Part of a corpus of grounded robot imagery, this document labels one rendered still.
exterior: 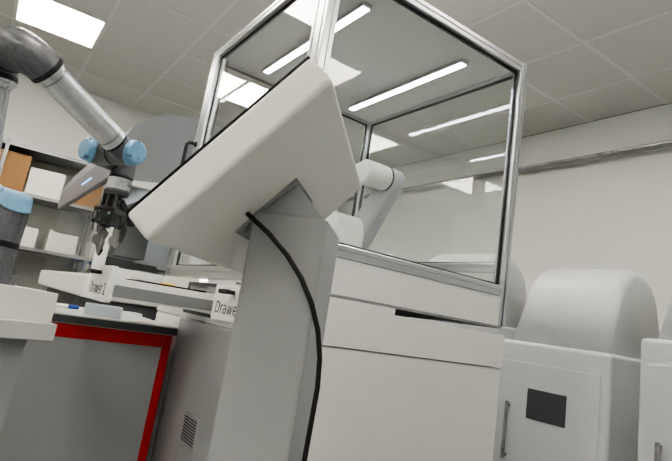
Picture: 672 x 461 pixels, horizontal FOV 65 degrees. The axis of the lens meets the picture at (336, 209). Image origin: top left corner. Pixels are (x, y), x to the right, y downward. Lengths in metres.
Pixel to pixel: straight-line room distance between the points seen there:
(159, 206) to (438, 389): 1.32
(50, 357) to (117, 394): 0.25
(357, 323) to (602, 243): 3.19
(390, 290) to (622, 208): 3.09
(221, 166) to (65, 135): 5.50
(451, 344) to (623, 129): 3.21
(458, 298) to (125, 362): 1.16
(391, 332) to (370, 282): 0.17
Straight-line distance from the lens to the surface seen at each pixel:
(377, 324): 1.63
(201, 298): 1.80
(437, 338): 1.81
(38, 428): 2.00
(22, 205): 1.49
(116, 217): 1.82
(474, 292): 1.93
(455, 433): 1.93
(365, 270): 1.60
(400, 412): 1.74
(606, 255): 4.51
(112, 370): 2.00
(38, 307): 1.47
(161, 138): 2.78
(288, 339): 0.81
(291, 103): 0.69
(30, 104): 6.19
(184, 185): 0.69
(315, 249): 0.81
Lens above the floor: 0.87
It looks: 12 degrees up
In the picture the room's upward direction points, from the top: 9 degrees clockwise
